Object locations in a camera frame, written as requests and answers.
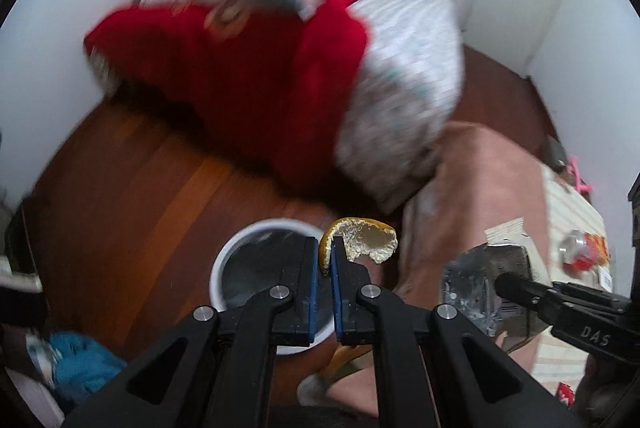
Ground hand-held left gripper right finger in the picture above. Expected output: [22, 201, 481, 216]
[330, 235, 583, 428]

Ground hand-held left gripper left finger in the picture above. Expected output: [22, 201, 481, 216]
[60, 235, 321, 428]

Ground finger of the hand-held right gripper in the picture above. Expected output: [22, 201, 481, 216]
[494, 272, 566, 314]

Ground orange peel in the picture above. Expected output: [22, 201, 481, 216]
[319, 218, 399, 276]

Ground silver foil packet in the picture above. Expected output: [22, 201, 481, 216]
[440, 217, 543, 354]

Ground white trash bin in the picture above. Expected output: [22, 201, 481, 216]
[209, 218, 336, 355]

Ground red soda can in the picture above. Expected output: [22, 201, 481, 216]
[559, 230, 608, 276]

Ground red wrapper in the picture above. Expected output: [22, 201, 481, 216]
[556, 382, 578, 409]

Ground cream patterned table cover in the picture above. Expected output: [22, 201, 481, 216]
[535, 163, 616, 396]

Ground beige slipper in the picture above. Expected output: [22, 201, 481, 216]
[296, 373, 333, 408]

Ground brown table cloth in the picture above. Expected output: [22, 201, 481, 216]
[370, 122, 551, 419]

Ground pink plastic item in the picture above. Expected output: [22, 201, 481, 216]
[567, 155, 591, 194]

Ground grey box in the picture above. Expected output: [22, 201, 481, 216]
[547, 138, 566, 169]

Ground red blanket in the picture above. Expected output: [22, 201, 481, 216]
[82, 0, 411, 196]

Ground bed with red blanket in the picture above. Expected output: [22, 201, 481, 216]
[87, 0, 463, 214]

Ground blue clothes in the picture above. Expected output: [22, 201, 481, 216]
[47, 330, 128, 404]

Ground black white garment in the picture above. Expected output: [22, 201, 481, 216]
[0, 203, 48, 324]

